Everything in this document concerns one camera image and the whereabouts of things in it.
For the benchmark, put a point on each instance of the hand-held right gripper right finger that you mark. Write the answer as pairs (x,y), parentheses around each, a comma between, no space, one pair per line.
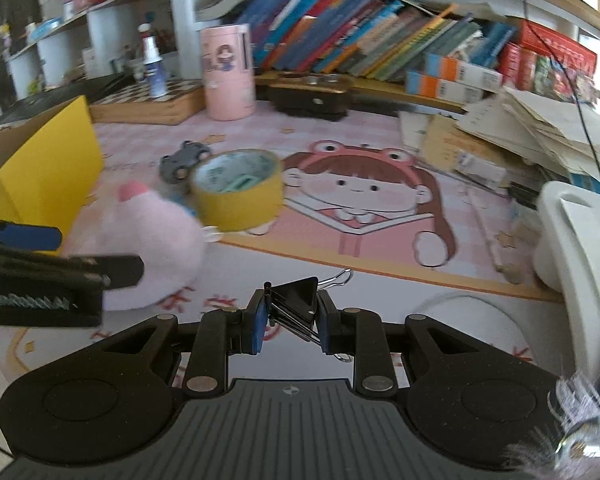
(329,327)

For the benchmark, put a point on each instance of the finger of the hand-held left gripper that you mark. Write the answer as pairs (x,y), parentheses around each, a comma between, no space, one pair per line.
(30,237)
(115,270)

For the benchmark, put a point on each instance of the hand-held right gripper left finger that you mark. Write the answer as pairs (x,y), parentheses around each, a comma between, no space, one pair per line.
(256,325)

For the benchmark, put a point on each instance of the pink plush toy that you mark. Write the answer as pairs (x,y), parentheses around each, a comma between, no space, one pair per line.
(145,240)

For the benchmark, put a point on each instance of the black binder clip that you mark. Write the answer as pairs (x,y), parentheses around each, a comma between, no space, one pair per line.
(295,300)

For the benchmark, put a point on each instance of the yellow cardboard box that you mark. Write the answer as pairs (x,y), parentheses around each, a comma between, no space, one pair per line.
(45,160)

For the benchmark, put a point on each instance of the yellow tape roll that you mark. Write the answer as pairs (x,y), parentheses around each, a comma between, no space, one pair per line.
(240,210)

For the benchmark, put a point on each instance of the pink checked cloth-covered desktop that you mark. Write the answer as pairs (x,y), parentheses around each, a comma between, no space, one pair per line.
(430,285)

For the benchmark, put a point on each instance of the grey toy car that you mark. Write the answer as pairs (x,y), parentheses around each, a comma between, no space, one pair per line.
(180,162)

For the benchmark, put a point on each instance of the black electronic keyboard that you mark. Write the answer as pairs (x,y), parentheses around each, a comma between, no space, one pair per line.
(55,95)

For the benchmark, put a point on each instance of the wooden chessboard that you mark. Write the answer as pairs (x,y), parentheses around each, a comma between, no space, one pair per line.
(145,105)

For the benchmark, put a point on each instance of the white spray bottle blue label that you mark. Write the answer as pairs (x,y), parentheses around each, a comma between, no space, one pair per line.
(154,70)

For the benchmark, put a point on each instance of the light blue packet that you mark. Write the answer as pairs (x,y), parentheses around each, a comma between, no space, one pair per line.
(45,30)

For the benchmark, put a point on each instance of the pink cylinder cup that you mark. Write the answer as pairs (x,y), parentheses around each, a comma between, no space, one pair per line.
(227,80)

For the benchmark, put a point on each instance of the black brown case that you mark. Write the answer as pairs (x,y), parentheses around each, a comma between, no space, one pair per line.
(310,97)

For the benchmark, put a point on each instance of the grey fluffy fur trim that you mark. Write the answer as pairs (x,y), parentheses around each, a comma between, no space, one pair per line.
(575,425)

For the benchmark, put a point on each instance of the orange white carton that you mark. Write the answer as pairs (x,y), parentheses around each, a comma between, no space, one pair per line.
(465,70)
(445,89)

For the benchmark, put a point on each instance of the white shelf unit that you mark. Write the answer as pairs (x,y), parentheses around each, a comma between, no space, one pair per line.
(180,10)

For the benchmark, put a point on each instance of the stack of papers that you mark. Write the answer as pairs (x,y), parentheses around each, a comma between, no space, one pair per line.
(520,135)

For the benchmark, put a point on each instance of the row of colourful books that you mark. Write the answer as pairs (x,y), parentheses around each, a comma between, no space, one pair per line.
(370,35)

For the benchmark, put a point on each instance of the red printed box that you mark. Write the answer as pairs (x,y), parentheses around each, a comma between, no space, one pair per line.
(545,60)

